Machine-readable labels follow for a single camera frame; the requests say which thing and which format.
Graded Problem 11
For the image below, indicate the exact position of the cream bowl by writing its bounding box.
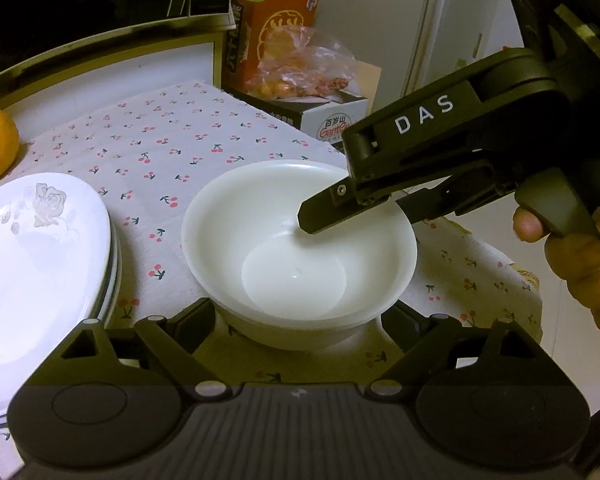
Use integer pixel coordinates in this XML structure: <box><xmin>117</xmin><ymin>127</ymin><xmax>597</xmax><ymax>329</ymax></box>
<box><xmin>181</xmin><ymin>159</ymin><xmax>417</xmax><ymax>330</ymax></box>

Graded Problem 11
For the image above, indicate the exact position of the blue patterned plate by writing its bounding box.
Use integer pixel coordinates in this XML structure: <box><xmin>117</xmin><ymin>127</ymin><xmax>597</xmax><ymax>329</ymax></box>
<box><xmin>0</xmin><ymin>224</ymin><xmax>121</xmax><ymax>427</ymax></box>

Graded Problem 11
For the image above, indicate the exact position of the white round bowl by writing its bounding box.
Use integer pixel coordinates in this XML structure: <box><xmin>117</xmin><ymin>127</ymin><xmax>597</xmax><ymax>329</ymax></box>
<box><xmin>214</xmin><ymin>304</ymin><xmax>380</xmax><ymax>351</ymax></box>

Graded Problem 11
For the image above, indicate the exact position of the white floral plate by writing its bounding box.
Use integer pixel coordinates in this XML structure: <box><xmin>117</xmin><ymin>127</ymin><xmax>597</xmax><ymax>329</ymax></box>
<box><xmin>0</xmin><ymin>172</ymin><xmax>111</xmax><ymax>365</ymax></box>

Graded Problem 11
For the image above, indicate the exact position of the person's right hand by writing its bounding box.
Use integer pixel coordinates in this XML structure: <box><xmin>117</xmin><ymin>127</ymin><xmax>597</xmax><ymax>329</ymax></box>
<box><xmin>513</xmin><ymin>207</ymin><xmax>600</xmax><ymax>330</ymax></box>

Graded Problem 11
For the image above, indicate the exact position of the white Ganten carton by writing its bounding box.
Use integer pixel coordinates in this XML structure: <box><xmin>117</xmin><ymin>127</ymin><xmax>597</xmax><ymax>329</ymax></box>
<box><xmin>223</xmin><ymin>61</ymin><xmax>381</xmax><ymax>144</ymax></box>

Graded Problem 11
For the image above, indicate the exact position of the white refrigerator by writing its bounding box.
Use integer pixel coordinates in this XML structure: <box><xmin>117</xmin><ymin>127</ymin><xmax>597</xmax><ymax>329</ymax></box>
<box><xmin>364</xmin><ymin>0</ymin><xmax>527</xmax><ymax>116</ymax></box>

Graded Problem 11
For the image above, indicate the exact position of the plastic bag of snacks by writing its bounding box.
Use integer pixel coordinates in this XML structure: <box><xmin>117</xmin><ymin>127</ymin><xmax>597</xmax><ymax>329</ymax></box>
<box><xmin>245</xmin><ymin>25</ymin><xmax>358</xmax><ymax>101</ymax></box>

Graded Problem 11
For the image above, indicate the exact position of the cherry print tablecloth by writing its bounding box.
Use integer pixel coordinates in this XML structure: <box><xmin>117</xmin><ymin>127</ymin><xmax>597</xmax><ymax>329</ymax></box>
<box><xmin>0</xmin><ymin>79</ymin><xmax>544</xmax><ymax>478</ymax></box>

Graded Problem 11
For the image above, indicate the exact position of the orange snack box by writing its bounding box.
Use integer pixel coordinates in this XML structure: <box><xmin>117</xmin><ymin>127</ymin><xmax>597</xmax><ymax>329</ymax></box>
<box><xmin>222</xmin><ymin>0</ymin><xmax>320</xmax><ymax>91</ymax></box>

